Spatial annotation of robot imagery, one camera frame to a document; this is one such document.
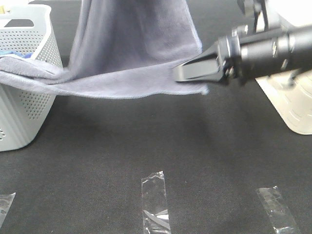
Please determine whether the clear tape strip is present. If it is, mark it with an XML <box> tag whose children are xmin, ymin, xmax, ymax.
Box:
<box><xmin>0</xmin><ymin>193</ymin><xmax>16</xmax><ymax>227</ymax></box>
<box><xmin>141</xmin><ymin>171</ymin><xmax>171</xmax><ymax>234</ymax></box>
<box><xmin>256</xmin><ymin>186</ymin><xmax>301</xmax><ymax>234</ymax></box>

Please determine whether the clear tape strip left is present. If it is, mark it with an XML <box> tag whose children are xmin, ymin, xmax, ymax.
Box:
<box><xmin>0</xmin><ymin>193</ymin><xmax>16</xmax><ymax>227</ymax></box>

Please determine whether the grey perforated laundry basket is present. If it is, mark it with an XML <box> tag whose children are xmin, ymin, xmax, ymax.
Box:
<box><xmin>0</xmin><ymin>4</ymin><xmax>63</xmax><ymax>152</ymax></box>

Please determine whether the blue towel in basket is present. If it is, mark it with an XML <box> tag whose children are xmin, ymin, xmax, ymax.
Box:
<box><xmin>0</xmin><ymin>51</ymin><xmax>33</xmax><ymax>59</ymax></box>

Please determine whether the grey-purple towel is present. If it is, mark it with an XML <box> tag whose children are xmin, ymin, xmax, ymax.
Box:
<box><xmin>0</xmin><ymin>0</ymin><xmax>209</xmax><ymax>99</ymax></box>

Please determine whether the black table mat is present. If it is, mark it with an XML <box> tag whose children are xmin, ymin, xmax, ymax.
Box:
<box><xmin>0</xmin><ymin>0</ymin><xmax>312</xmax><ymax>234</ymax></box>

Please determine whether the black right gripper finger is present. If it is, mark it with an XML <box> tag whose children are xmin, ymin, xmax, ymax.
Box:
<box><xmin>173</xmin><ymin>42</ymin><xmax>223</xmax><ymax>82</ymax></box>

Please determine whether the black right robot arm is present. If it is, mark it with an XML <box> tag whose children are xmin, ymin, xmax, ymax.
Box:
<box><xmin>173</xmin><ymin>0</ymin><xmax>312</xmax><ymax>85</ymax></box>

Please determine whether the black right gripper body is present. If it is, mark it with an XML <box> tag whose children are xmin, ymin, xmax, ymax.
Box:
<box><xmin>216</xmin><ymin>35</ymin><xmax>241</xmax><ymax>85</ymax></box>

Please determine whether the cream white storage bin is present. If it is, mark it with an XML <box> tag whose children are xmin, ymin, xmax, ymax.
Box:
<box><xmin>256</xmin><ymin>0</ymin><xmax>312</xmax><ymax>135</ymax></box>

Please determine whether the clear tape strip centre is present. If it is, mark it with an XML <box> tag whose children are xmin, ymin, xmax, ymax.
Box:
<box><xmin>141</xmin><ymin>171</ymin><xmax>171</xmax><ymax>234</ymax></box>

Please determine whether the clear tape strip right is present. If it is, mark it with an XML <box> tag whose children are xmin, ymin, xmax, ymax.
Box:
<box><xmin>256</xmin><ymin>186</ymin><xmax>301</xmax><ymax>234</ymax></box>

